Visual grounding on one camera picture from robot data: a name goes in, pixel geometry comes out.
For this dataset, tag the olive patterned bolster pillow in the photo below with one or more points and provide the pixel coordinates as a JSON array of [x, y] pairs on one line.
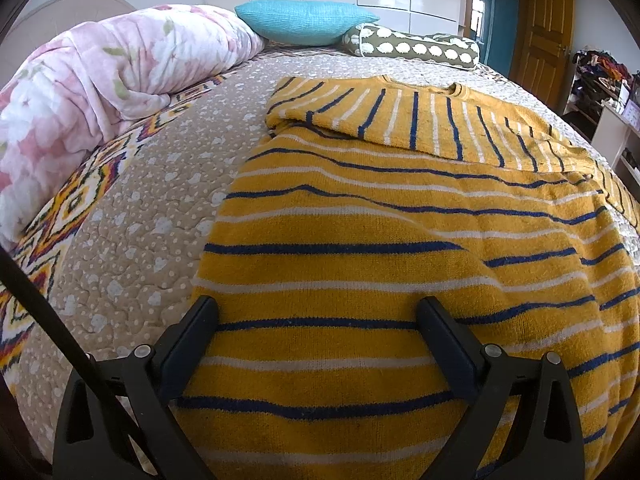
[[415, 46]]

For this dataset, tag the cluttered clothes shelf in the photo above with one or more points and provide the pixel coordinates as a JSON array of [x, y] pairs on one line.
[[600, 77]]

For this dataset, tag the white cabinet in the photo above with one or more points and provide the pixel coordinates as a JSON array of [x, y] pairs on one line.
[[617, 140]]

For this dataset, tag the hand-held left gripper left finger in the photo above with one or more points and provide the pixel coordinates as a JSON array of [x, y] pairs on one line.
[[186, 352]]

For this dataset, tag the pale rounded headboard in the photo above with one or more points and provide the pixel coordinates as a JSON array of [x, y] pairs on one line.
[[45, 20]]

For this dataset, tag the beige quilted bedspread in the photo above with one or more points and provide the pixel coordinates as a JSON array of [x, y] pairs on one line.
[[165, 170]]

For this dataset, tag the yellow striped knit sweater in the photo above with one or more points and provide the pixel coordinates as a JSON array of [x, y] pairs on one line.
[[360, 220]]

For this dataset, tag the pink floral quilt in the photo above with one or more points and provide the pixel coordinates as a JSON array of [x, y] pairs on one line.
[[100, 85]]

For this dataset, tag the wooden door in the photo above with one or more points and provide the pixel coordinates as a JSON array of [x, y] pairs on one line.
[[542, 35]]

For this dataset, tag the dark teal door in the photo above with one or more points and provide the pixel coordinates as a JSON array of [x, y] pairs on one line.
[[492, 15]]

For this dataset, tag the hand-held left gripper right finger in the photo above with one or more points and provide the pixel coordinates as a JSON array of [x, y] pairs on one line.
[[447, 347]]

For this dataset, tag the teal pillow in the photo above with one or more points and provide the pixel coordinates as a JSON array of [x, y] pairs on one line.
[[305, 21]]

